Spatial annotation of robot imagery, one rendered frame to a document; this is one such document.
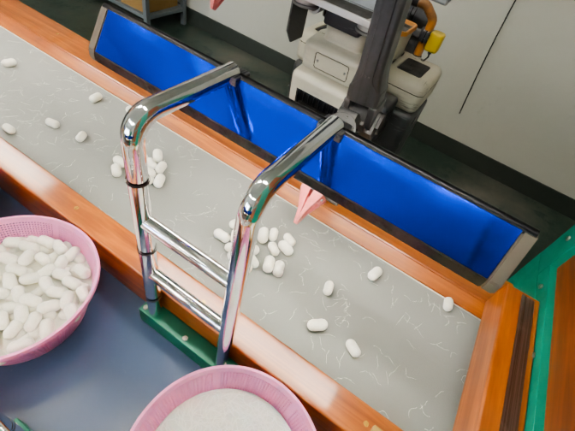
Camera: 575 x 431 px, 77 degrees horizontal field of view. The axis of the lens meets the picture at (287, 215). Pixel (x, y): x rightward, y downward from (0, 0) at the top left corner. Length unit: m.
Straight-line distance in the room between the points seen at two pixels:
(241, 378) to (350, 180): 0.36
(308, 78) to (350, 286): 0.74
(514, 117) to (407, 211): 2.26
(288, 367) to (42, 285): 0.43
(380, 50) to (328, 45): 0.59
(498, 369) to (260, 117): 0.50
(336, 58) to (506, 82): 1.53
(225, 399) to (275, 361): 0.09
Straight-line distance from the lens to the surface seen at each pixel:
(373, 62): 0.69
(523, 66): 2.56
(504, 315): 0.72
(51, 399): 0.72
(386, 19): 0.66
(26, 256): 0.77
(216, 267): 0.44
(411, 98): 1.46
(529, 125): 2.67
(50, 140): 1.01
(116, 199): 0.84
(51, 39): 1.38
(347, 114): 0.66
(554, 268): 0.85
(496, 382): 0.65
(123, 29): 0.61
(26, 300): 0.73
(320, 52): 1.25
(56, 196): 0.83
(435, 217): 0.42
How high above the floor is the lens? 1.34
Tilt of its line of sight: 46 degrees down
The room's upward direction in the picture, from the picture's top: 17 degrees clockwise
